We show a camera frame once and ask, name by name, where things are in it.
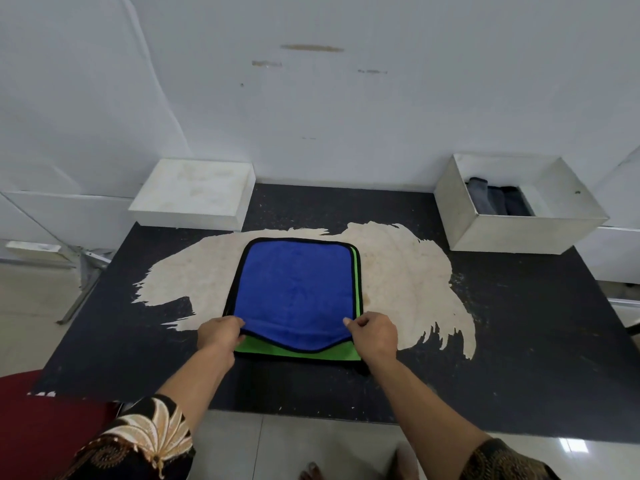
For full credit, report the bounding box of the person's right foot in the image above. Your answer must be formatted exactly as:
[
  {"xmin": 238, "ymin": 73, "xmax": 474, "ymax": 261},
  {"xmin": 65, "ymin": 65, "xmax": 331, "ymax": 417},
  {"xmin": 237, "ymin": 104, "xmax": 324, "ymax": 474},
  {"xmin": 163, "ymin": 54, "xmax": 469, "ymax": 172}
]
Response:
[{"xmin": 387, "ymin": 447, "xmax": 419, "ymax": 480}]

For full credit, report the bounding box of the person's patterned sleeve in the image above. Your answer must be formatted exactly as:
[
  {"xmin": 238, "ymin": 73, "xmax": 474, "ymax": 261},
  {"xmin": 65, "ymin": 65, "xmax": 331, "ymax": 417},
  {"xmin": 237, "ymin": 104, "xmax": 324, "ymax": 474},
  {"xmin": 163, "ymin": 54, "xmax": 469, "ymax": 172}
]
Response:
[
  {"xmin": 57, "ymin": 394, "xmax": 197, "ymax": 480},
  {"xmin": 459, "ymin": 438, "xmax": 561, "ymax": 480}
]

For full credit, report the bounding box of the person's patterned right sleeve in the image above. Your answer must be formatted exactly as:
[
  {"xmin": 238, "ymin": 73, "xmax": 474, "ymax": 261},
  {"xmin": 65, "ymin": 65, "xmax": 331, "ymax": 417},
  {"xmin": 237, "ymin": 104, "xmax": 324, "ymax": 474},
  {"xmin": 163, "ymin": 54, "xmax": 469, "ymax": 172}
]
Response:
[{"xmin": 459, "ymin": 438, "xmax": 561, "ymax": 480}]

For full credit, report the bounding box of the person's right hand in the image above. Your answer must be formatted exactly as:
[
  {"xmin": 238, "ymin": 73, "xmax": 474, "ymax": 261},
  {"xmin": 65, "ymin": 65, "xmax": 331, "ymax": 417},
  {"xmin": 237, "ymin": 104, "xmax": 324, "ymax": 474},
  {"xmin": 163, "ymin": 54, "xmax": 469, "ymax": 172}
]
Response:
[{"xmin": 343, "ymin": 311, "xmax": 399, "ymax": 368}]

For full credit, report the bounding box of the white box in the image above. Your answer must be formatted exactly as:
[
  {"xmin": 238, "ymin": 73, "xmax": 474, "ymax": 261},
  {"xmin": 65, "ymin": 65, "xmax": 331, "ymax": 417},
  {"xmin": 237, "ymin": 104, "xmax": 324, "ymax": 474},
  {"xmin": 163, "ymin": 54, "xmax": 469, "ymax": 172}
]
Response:
[{"xmin": 433, "ymin": 153, "xmax": 610, "ymax": 255}]

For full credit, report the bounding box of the person's left forearm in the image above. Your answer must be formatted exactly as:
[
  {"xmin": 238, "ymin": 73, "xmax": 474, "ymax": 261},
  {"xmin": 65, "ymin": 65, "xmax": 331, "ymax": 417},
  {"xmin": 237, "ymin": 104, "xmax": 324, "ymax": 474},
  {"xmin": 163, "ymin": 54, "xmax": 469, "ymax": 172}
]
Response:
[{"xmin": 155, "ymin": 344, "xmax": 236, "ymax": 435}]

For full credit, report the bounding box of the red chair with metal legs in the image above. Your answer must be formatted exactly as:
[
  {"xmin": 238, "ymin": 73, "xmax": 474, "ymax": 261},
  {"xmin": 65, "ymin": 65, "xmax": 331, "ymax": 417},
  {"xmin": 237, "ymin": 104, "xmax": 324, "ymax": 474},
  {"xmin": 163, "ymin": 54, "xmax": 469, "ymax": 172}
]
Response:
[{"xmin": 0, "ymin": 370, "xmax": 121, "ymax": 480}]

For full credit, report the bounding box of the green microfibre cloth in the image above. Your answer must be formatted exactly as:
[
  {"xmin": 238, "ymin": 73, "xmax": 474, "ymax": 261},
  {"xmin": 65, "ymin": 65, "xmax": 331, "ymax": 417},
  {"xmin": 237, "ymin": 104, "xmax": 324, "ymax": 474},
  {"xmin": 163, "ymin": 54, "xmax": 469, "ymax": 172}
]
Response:
[{"xmin": 233, "ymin": 244, "xmax": 363, "ymax": 363}]

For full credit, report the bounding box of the yellow microfibre cloth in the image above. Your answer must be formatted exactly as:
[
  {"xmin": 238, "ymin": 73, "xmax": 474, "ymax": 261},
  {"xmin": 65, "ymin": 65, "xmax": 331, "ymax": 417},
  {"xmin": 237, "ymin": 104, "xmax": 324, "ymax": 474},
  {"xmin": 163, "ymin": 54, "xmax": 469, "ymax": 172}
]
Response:
[{"xmin": 465, "ymin": 177, "xmax": 499, "ymax": 215}]

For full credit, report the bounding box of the metal bracket frame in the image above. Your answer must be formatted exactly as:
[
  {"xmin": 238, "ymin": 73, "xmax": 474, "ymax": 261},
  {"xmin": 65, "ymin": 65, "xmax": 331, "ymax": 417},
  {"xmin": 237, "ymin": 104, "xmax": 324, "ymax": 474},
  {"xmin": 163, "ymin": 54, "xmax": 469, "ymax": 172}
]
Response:
[{"xmin": 0, "ymin": 239, "xmax": 113, "ymax": 325}]

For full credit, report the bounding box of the person's right forearm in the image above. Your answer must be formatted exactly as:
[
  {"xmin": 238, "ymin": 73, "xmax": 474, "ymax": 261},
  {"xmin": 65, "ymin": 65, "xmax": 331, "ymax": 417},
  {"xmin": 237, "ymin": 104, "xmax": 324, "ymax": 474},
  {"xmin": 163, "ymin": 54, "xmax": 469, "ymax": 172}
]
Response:
[{"xmin": 369, "ymin": 357, "xmax": 491, "ymax": 480}]

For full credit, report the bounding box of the white flat box lid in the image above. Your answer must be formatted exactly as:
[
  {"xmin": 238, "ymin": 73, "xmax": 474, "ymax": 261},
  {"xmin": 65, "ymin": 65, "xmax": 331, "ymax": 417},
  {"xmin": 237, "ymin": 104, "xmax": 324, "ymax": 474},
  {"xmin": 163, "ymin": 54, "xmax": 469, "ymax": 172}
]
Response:
[{"xmin": 128, "ymin": 158, "xmax": 257, "ymax": 232}]

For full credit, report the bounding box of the person's left hand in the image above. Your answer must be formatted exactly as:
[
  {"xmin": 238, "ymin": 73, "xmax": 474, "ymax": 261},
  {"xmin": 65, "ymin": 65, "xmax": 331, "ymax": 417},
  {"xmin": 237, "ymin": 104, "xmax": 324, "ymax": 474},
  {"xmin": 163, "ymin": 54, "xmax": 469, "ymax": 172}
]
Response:
[{"xmin": 196, "ymin": 315, "xmax": 247, "ymax": 365}]

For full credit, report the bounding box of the person's patterned left sleeve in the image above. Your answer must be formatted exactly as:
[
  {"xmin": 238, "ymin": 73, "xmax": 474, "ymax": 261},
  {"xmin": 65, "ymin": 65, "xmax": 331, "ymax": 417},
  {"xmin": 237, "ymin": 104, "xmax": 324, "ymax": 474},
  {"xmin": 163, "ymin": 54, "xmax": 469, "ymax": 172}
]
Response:
[{"xmin": 57, "ymin": 394, "xmax": 197, "ymax": 480}]

